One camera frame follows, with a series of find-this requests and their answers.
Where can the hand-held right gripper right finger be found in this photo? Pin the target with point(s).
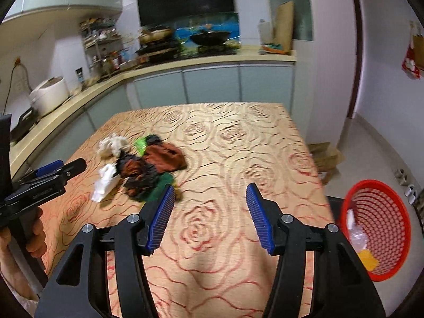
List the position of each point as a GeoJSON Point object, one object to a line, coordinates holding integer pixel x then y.
{"type": "Point", "coordinates": [260, 218]}

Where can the white sneakers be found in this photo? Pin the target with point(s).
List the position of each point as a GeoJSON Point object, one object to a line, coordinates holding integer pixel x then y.
{"type": "Point", "coordinates": [412, 193]}

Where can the person's left hand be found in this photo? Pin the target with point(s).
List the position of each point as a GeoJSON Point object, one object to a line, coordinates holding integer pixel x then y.
{"type": "Point", "coordinates": [36, 235]}

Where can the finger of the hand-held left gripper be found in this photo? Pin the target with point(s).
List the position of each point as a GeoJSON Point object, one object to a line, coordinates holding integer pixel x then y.
{"type": "Point", "coordinates": [49, 168]}
{"type": "Point", "coordinates": [74, 167]}

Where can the black gas stove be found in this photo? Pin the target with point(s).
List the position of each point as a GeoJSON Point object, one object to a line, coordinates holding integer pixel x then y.
{"type": "Point", "coordinates": [159, 51]}

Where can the orange dish cloth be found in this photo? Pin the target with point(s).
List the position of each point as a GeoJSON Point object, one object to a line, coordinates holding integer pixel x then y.
{"type": "Point", "coordinates": [275, 49]}

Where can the red plastic mesh basket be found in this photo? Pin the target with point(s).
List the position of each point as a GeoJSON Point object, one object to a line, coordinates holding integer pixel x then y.
{"type": "Point", "coordinates": [391, 212]}

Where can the golden pot with lid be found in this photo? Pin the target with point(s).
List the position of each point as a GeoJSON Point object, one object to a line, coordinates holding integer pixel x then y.
{"type": "Point", "coordinates": [155, 35]}

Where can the grey slippers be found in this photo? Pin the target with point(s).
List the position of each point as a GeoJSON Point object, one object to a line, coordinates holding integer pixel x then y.
{"type": "Point", "coordinates": [401, 176]}

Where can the black electric griddle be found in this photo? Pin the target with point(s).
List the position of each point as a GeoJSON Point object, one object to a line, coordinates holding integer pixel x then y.
{"type": "Point", "coordinates": [23, 122]}

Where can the dark door frame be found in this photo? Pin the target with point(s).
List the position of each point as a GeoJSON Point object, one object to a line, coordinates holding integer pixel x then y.
{"type": "Point", "coordinates": [355, 56]}

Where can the beige kitchen counter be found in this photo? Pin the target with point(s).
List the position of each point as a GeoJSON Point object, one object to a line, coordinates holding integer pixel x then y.
{"type": "Point", "coordinates": [212, 60]}

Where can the grey base cabinets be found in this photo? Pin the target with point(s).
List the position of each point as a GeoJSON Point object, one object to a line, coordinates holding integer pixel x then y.
{"type": "Point", "coordinates": [212, 86]}

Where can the white rice cooker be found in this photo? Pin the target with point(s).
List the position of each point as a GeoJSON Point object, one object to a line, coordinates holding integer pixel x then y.
{"type": "Point", "coordinates": [49, 96]}

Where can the red hanging decoration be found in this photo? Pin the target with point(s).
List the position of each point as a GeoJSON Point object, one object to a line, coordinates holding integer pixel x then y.
{"type": "Point", "coordinates": [410, 64]}

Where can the wooden cutting board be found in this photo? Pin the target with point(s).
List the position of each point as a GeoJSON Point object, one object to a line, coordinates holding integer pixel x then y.
{"type": "Point", "coordinates": [284, 26]}

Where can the plain yellow foam sleeve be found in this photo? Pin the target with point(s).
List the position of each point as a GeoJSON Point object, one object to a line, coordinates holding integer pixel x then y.
{"type": "Point", "coordinates": [367, 260]}

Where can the rose patterned orange tablecloth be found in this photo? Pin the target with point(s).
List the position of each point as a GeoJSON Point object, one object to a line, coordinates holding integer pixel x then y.
{"type": "Point", "coordinates": [215, 139]}

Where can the black wok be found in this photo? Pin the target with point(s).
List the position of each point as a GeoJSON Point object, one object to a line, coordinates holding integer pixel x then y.
{"type": "Point", "coordinates": [210, 38]}

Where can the brown hanging paper bag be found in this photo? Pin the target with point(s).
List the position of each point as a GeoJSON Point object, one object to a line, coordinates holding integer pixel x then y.
{"type": "Point", "coordinates": [419, 46]}

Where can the white twisted tissue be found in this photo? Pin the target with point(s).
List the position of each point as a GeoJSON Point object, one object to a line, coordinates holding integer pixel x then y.
{"type": "Point", "coordinates": [350, 218]}

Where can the orange wall plug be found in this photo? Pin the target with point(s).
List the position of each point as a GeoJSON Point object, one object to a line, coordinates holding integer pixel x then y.
{"type": "Point", "coordinates": [17, 61]}

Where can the black range hood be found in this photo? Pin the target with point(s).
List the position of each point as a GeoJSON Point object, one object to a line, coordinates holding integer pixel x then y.
{"type": "Point", "coordinates": [185, 0]}

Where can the white paper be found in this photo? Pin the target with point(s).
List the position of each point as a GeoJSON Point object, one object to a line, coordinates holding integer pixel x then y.
{"type": "Point", "coordinates": [106, 182]}

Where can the frosted glass panel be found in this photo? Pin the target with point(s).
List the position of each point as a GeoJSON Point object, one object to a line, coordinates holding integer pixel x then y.
{"type": "Point", "coordinates": [298, 6]}

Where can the small black bag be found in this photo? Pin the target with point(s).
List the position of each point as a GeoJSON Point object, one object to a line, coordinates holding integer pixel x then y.
{"type": "Point", "coordinates": [153, 138]}

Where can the cardboard box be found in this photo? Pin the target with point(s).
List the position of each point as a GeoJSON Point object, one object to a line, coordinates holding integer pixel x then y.
{"type": "Point", "coordinates": [324, 155]}

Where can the metal spice rack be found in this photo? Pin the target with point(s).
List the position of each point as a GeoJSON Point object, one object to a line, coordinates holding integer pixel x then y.
{"type": "Point", "coordinates": [99, 46]}

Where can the clear plastic bag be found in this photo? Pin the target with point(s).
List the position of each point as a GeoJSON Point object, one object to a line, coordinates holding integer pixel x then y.
{"type": "Point", "coordinates": [359, 238]}

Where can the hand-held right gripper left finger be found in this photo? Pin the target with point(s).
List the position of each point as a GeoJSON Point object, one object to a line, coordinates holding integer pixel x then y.
{"type": "Point", "coordinates": [160, 218]}

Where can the black plastic bag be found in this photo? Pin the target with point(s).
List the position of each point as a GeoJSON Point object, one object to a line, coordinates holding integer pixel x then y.
{"type": "Point", "coordinates": [135, 174]}

